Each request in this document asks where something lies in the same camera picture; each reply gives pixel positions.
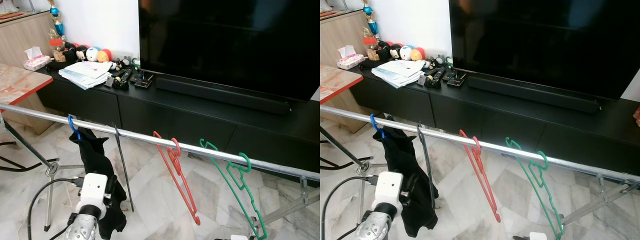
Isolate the silver metal clothes rack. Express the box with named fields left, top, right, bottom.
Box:
left=0, top=103, right=321, bottom=233
left=320, top=105, right=640, bottom=236

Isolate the blue clothes hanger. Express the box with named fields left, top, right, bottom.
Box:
left=370, top=113, right=386, bottom=139
left=67, top=115, right=82, bottom=141

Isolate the black soundbar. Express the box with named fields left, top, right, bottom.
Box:
left=155, top=76, right=292, bottom=116
left=467, top=75, right=601, bottom=114

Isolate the white paper stack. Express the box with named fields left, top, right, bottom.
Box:
left=371, top=60, right=426, bottom=89
left=58, top=61, right=113, bottom=91

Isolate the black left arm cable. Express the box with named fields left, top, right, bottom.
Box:
left=322, top=176, right=378, bottom=240
left=27, top=177, right=83, bottom=240

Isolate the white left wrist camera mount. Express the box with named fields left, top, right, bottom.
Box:
left=75, top=172, right=110, bottom=208
left=372, top=171, right=405, bottom=206

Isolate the pink white tissue pack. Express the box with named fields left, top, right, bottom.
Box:
left=23, top=46, right=52, bottom=71
left=336, top=45, right=366, bottom=70

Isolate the black t-shirt green logo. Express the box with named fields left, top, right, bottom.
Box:
left=69, top=127, right=129, bottom=240
left=372, top=127, right=440, bottom=238

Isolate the green plastic clothes hanger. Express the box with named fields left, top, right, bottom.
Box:
left=505, top=136, right=566, bottom=240
left=199, top=138, right=268, bottom=240

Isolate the light wooden cabinet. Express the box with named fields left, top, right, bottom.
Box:
left=320, top=9, right=373, bottom=133
left=0, top=11, right=58, bottom=136

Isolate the red plastic clothes hanger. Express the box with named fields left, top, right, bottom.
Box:
left=152, top=131, right=202, bottom=226
left=459, top=129, right=502, bottom=223

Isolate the marble folding table red edge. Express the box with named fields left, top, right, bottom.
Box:
left=0, top=63, right=54, bottom=113
left=320, top=64, right=365, bottom=105

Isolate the jar with red lid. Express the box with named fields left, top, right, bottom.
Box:
left=49, top=37, right=67, bottom=62
left=362, top=36, right=379, bottom=60

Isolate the gold blue trophy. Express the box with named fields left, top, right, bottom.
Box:
left=47, top=0, right=67, bottom=41
left=361, top=0, right=381, bottom=41

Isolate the black remote control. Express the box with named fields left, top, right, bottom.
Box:
left=112, top=67, right=133, bottom=90
left=425, top=66, right=446, bottom=89

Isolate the small black box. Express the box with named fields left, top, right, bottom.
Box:
left=446, top=71, right=467, bottom=88
left=134, top=72, right=153, bottom=89

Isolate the black flat television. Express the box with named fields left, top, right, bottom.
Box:
left=138, top=0, right=321, bottom=102
left=449, top=0, right=640, bottom=101

